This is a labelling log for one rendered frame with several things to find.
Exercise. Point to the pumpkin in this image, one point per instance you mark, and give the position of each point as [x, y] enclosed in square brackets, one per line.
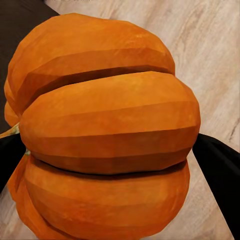
[107, 129]

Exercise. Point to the cabinet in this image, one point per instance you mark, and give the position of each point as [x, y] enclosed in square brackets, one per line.
[17, 19]

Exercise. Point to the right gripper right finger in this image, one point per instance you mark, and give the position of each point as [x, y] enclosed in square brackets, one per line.
[220, 165]

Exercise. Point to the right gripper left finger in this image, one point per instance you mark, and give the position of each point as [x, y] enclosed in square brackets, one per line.
[12, 150]

